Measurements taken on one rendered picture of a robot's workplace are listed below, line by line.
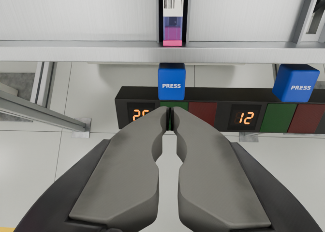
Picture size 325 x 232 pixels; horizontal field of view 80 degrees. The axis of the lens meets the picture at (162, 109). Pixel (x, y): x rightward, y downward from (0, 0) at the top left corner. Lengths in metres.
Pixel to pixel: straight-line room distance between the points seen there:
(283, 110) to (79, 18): 0.21
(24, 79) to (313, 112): 1.11
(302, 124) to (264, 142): 0.71
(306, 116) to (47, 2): 0.26
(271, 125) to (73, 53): 0.20
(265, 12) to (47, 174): 0.97
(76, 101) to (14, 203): 0.49
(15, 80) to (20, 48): 0.99
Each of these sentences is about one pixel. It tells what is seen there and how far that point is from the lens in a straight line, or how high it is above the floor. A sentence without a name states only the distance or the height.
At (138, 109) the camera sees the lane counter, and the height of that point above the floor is 0.66.
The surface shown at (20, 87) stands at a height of 0.01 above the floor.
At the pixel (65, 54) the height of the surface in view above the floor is 0.73.
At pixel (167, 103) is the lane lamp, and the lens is 0.20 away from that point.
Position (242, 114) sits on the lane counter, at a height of 0.66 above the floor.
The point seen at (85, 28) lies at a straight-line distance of 0.19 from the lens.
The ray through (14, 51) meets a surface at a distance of 0.20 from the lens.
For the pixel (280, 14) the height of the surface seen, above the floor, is 0.73.
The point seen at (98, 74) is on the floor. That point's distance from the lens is 1.01.
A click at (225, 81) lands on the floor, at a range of 0.97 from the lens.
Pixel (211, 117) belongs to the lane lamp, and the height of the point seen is 0.66.
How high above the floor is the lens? 0.87
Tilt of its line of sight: 77 degrees down
